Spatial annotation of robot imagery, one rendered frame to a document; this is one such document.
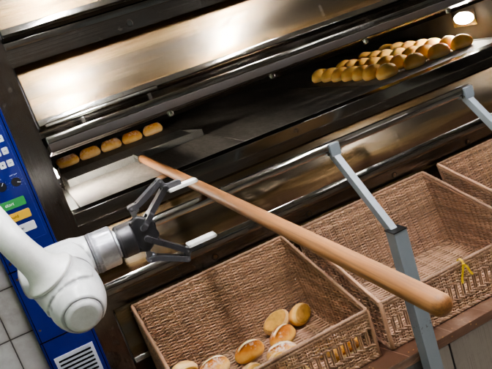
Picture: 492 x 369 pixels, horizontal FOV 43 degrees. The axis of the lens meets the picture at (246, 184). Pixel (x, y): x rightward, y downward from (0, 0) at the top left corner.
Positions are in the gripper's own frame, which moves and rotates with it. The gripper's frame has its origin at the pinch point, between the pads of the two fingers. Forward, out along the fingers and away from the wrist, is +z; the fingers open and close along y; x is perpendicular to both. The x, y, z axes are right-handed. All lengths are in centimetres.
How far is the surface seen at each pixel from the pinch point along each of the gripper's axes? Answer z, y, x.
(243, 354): 5, 57, -34
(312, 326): 30, 60, -36
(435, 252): 85, 60, -43
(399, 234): 45, 25, 5
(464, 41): 141, -2, -72
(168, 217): -4.8, 3.6, -17.5
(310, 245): 4.7, 0.3, 45.3
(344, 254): 5, 0, 56
